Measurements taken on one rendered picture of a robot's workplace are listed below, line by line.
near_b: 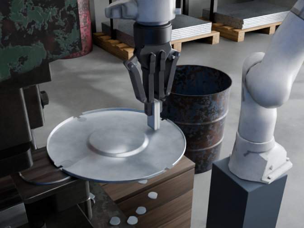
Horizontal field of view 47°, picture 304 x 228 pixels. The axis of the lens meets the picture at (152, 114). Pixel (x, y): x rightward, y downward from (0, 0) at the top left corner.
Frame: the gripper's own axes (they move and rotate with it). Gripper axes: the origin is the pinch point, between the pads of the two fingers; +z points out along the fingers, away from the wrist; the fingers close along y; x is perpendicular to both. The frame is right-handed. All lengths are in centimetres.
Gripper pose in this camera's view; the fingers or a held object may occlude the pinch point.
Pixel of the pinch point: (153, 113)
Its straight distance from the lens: 77.1
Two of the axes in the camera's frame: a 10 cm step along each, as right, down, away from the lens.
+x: -5.6, -3.9, 7.3
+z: 0.1, 8.8, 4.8
